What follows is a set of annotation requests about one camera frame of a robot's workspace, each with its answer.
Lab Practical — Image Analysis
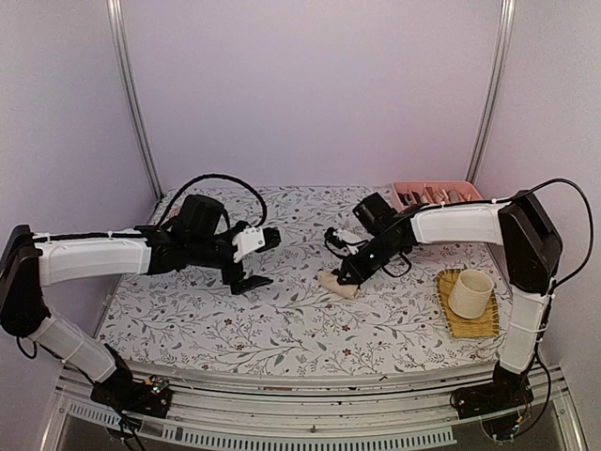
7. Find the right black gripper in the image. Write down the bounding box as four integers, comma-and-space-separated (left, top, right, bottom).
340, 233, 405, 284

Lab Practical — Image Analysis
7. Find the beige underwear black trim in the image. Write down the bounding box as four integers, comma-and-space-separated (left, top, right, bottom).
317, 271, 360, 300

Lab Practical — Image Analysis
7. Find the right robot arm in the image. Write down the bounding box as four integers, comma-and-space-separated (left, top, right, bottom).
337, 191, 562, 374

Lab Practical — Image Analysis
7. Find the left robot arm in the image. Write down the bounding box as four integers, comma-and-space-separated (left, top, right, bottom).
1, 194, 281, 408

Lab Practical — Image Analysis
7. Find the red patterned rolled underwear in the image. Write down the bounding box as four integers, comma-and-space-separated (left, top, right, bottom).
166, 207, 180, 219

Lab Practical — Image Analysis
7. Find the pink divided organizer tray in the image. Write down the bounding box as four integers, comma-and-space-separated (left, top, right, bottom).
392, 180, 483, 211

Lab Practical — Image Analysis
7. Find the floral table cloth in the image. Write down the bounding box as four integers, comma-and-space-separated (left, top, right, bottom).
98, 187, 512, 378

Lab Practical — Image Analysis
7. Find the cream ribbed cup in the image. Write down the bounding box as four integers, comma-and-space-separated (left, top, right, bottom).
449, 270, 494, 319

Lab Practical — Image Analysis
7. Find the yellow woven mat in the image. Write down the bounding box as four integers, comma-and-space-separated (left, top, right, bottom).
435, 269, 500, 339

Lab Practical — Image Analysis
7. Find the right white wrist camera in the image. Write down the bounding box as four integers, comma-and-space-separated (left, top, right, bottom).
325, 227, 368, 254

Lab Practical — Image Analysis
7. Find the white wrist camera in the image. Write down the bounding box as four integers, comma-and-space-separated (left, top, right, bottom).
232, 226, 281, 263
325, 227, 368, 254

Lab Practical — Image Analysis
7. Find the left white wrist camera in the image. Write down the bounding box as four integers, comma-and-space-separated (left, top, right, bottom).
232, 226, 281, 263

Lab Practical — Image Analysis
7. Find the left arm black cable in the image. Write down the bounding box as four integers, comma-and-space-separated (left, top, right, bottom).
159, 173, 268, 231

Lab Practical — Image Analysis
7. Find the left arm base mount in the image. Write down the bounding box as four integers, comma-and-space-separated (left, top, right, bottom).
90, 367, 173, 419

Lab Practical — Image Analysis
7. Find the front aluminium rail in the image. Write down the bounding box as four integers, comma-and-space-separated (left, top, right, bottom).
41, 361, 586, 451

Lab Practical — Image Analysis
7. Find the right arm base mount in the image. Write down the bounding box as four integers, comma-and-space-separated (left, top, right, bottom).
450, 366, 534, 419

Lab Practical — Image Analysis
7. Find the right aluminium frame post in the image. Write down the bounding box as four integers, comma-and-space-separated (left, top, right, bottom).
466, 0, 516, 184

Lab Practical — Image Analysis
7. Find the aluminium frame post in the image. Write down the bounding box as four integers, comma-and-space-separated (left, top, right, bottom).
466, 0, 516, 184
106, 0, 163, 200

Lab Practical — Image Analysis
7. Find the left aluminium frame post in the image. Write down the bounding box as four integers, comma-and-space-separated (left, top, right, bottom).
106, 0, 163, 200

